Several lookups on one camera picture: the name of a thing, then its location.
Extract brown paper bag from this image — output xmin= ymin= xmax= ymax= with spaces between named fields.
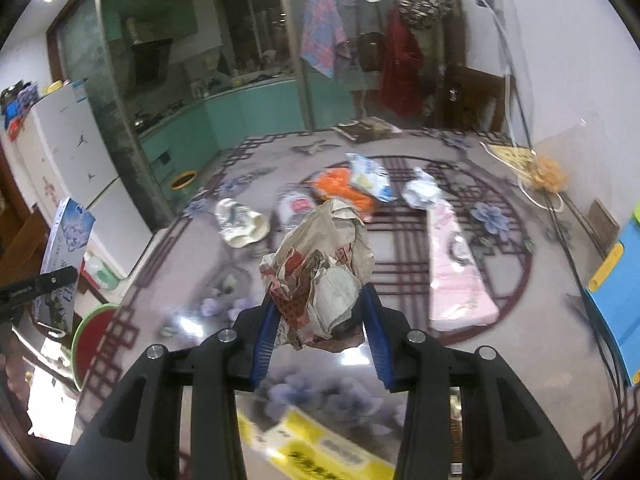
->
xmin=259 ymin=200 xmax=374 ymax=353

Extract blue white carton box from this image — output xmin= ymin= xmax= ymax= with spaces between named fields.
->
xmin=34 ymin=197 xmax=96 ymax=338

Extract orange snack wrapper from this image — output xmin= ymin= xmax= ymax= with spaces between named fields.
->
xmin=307 ymin=167 xmax=376 ymax=223

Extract green yellow trash bin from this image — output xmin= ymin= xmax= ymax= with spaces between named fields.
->
xmin=169 ymin=170 xmax=198 ymax=200

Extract teal kitchen cabinets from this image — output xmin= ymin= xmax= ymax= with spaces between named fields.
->
xmin=141 ymin=79 xmax=305 ymax=185

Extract pink paper bag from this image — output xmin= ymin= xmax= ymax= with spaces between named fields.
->
xmin=426 ymin=198 xmax=499 ymax=333

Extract green rimmed red basin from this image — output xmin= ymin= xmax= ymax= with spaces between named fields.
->
xmin=70 ymin=304 xmax=120 ymax=390

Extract green detergent bottle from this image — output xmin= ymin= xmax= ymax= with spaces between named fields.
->
xmin=84 ymin=252 xmax=119 ymax=292

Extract yellow printed box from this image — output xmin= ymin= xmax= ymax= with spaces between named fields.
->
xmin=238 ymin=408 xmax=395 ymax=480

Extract crumpled white wrapper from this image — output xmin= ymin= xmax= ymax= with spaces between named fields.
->
xmin=401 ymin=167 xmax=442 ymax=210

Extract blue white snack bag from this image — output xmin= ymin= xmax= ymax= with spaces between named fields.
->
xmin=346 ymin=153 xmax=396 ymax=204

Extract clear plastic water bottle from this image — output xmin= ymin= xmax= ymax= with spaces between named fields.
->
xmin=276 ymin=184 xmax=316 ymax=232

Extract white refrigerator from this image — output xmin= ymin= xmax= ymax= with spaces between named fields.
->
xmin=15 ymin=81 xmax=152 ymax=278

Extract brown packet on table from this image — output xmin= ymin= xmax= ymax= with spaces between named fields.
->
xmin=333 ymin=116 xmax=402 ymax=144

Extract red hanging garment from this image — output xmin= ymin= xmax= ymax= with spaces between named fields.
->
xmin=380 ymin=8 xmax=424 ymax=117

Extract clear bag of yellow snacks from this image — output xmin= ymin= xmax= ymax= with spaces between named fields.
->
xmin=534 ymin=120 xmax=591 ymax=193

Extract blue yellow plastic toy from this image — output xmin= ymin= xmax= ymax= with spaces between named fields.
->
xmin=586 ymin=208 xmax=640 ymax=387

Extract small wooden block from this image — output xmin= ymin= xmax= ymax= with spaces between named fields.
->
xmin=587 ymin=198 xmax=620 ymax=252

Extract black range hood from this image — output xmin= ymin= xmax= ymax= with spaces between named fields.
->
xmin=127 ymin=38 xmax=172 ymax=93

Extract plaid hanging cloth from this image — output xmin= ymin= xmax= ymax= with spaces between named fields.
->
xmin=299 ymin=0 xmax=350 ymax=79

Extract black cable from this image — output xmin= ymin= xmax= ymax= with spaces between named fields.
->
xmin=499 ymin=34 xmax=632 ymax=461

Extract white cable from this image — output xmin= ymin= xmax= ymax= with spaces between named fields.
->
xmin=478 ymin=8 xmax=566 ymax=214

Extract wooden chair by wall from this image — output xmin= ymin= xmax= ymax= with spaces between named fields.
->
xmin=444 ymin=65 xmax=506 ymax=132

